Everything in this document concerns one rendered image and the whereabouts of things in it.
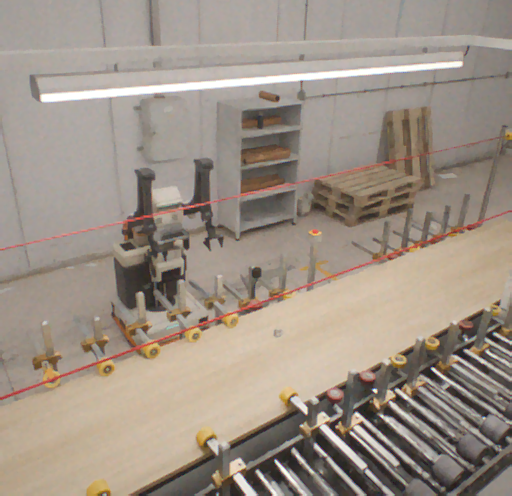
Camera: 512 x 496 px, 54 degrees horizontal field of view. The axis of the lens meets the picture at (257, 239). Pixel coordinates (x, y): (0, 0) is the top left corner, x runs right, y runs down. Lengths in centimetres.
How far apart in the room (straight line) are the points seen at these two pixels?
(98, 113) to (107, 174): 63
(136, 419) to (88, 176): 332
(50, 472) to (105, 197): 357
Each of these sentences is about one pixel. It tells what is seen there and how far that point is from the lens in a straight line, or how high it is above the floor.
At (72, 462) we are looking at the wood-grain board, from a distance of 239.
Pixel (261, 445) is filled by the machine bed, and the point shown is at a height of 72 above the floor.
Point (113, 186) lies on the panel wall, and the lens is 548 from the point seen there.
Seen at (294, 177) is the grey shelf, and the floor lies 61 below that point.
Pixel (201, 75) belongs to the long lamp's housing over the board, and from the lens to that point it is 215.
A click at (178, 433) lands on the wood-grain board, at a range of 241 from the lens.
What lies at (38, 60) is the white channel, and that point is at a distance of 194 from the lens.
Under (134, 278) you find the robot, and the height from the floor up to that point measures 58.
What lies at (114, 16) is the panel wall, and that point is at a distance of 521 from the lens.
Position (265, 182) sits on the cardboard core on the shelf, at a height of 59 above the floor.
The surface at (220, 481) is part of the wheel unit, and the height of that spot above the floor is 96.
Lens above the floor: 268
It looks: 27 degrees down
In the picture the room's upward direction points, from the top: 2 degrees clockwise
